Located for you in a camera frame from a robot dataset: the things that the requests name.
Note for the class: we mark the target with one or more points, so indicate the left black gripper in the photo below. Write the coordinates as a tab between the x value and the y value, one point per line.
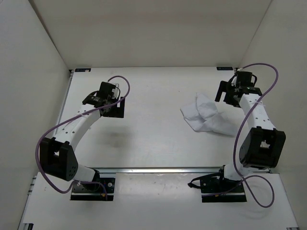
118	111

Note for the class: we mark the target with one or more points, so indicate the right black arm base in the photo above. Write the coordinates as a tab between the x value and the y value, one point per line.
216	189

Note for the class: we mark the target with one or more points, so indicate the blue corner label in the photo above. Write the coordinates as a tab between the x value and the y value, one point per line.
82	69
224	68

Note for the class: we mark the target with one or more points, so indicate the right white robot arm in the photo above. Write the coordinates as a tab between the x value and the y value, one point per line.
264	143

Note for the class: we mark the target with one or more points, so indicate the left blue corner label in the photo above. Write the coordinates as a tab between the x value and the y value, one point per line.
82	69

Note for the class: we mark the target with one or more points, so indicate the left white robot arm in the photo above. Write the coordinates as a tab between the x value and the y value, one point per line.
57	154

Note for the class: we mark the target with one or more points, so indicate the right blue corner label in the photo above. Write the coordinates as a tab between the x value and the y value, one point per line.
224	68

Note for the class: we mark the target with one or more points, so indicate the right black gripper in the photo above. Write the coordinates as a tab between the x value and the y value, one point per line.
222	88

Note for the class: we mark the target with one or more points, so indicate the white fabric skirt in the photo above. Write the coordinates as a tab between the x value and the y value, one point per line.
202	115

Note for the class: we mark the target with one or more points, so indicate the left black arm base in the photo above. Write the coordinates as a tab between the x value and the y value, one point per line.
95	192

